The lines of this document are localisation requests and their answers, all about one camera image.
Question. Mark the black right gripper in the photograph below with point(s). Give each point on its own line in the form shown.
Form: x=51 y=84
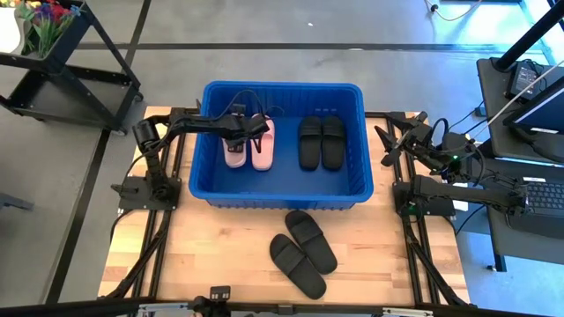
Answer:
x=418 y=143

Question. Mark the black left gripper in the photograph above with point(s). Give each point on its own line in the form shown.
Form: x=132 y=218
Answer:
x=247 y=127

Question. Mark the black rubber slide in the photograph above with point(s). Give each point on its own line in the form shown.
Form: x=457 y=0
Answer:
x=309 y=145
x=333 y=145
x=317 y=251
x=304 y=275

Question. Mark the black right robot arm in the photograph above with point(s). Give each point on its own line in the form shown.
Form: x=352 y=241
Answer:
x=462 y=191

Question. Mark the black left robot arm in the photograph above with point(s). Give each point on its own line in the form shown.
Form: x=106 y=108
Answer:
x=152 y=167

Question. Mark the blue plastic bin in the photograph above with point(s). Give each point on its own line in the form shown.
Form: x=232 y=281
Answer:
x=282 y=189

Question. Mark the black desk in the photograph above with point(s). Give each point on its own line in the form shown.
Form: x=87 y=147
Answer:
x=493 y=110

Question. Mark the black power adapter box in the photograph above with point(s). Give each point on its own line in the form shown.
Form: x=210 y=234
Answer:
x=524 y=79

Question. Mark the black display screen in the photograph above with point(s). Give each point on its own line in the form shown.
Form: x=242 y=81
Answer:
x=542 y=114

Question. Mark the black keyboard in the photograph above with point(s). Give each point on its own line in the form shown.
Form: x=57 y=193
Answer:
x=546 y=198

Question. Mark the black metal pole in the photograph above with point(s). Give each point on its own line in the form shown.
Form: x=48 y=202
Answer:
x=529 y=37

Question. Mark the black metal cart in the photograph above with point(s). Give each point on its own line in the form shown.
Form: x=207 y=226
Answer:
x=53 y=94

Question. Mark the colourful flower bunch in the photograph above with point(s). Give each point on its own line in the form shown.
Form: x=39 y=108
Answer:
x=48 y=17

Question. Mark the grey chair leg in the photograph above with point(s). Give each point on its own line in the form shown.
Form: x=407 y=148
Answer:
x=13 y=201

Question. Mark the white flower pot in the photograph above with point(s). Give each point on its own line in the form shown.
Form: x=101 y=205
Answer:
x=9 y=31

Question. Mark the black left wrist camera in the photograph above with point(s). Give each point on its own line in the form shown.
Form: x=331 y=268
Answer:
x=238 y=109

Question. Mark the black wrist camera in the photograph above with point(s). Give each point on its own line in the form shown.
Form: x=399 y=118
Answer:
x=420 y=118
x=238 y=109

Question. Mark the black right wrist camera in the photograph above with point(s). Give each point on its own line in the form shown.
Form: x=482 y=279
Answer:
x=420 y=118

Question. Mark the black table-level camera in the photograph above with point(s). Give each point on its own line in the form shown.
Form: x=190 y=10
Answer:
x=219 y=294

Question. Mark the black aluminium table frame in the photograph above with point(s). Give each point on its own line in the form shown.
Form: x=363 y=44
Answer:
x=335 y=309

